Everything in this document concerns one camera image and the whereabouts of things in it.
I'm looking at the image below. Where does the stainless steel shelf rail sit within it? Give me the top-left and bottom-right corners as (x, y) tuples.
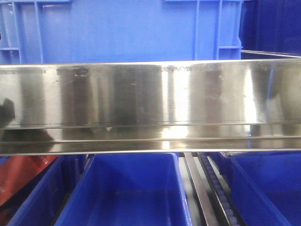
(0, 58), (301, 156)

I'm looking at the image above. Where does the blue roller track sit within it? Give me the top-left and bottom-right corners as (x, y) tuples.
(198, 153), (242, 226)

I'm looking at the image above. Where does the lower right blue bin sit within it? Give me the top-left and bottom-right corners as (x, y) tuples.
(216, 152), (301, 226)

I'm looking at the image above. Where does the lower middle blue bin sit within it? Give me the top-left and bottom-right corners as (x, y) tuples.
(56, 153), (192, 226)

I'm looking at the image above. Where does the steel divider rail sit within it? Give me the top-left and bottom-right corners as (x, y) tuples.
(184, 152), (219, 226)

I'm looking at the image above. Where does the upper right blue bin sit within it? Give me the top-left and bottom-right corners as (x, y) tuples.
(239, 0), (301, 56)

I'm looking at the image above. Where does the lower left blue bin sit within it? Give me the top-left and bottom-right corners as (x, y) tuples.
(4, 155), (87, 226)

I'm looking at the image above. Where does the blue plastic bin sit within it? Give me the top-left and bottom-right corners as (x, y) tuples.
(0, 0), (243, 64)

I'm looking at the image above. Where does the red bag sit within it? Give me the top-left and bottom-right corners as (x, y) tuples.
(0, 155), (57, 205)

